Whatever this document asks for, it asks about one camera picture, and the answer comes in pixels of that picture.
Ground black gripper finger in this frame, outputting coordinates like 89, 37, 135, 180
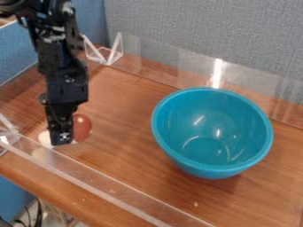
45, 104, 77, 145

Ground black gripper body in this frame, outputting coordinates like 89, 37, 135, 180
37, 50, 89, 106

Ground brown white toy mushroom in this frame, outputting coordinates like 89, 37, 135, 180
37, 113, 92, 147

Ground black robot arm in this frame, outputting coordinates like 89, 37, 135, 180
0, 0, 89, 145

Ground blue plastic bowl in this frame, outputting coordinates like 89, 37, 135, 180
151, 87, 275, 179

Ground clear acrylic left barrier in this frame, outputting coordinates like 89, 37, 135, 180
0, 65, 45, 130

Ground clear acrylic barrier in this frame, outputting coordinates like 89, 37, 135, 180
109, 32, 303, 129
0, 114, 213, 227
0, 65, 45, 130

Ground blue partition with wooden shelf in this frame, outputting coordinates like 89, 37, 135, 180
0, 0, 107, 86

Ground clear acrylic back barrier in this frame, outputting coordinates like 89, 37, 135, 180
109, 32, 303, 129

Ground clear acrylic front barrier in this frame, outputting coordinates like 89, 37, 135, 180
0, 114, 213, 227

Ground clear acrylic corner bracket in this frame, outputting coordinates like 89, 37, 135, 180
81, 33, 124, 66

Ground black cables under table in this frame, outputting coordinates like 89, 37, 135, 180
0, 197, 45, 227

